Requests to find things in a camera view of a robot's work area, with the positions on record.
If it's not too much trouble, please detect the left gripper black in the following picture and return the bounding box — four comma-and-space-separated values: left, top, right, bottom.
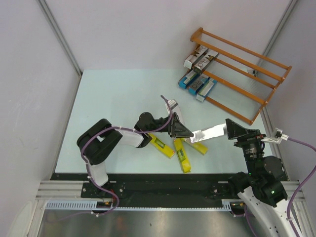
146, 113, 194, 138

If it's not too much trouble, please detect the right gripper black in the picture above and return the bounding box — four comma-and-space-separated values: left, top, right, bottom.
225, 118, 265, 176

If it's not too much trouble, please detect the lilac text-side toothpaste box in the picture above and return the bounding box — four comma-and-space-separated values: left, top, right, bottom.
190, 123, 227, 143

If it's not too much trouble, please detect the lilac Protefix toothpaste box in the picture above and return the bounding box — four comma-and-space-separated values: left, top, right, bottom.
166, 104, 185, 125

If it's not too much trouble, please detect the yellow curaprox box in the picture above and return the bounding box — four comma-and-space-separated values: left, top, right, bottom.
173, 138, 191, 173
181, 138, 208, 155
149, 133, 175, 159

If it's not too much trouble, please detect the blue toothpaste box with barcode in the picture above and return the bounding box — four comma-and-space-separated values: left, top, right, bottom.
178, 70, 199, 89

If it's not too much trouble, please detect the silver black R&O charcoal box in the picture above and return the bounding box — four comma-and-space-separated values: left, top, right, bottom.
184, 45, 208, 69

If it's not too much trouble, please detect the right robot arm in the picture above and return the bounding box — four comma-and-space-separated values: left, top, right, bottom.
225, 118, 304, 237

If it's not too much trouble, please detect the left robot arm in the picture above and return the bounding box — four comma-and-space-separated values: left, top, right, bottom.
77, 112, 194, 198

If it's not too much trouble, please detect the orange wooden shelf rack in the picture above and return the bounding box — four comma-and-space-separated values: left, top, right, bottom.
184, 28, 292, 125

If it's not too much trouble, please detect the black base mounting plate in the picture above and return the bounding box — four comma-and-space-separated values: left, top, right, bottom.
50, 172, 250, 205

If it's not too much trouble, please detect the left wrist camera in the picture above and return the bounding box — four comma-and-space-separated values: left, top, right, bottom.
168, 99, 178, 110

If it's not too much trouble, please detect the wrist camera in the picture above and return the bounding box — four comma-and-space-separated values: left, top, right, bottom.
168, 99, 178, 110
262, 128, 289, 144

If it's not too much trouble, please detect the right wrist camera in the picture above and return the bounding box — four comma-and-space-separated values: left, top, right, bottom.
262, 128, 289, 144

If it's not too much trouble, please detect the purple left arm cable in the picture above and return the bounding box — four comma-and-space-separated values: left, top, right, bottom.
80, 95, 173, 193

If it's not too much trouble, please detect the white slotted cable duct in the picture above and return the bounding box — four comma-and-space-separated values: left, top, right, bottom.
45, 199, 117, 210

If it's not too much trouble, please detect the aluminium frame rail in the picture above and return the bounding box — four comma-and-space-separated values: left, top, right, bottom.
37, 180, 89, 201

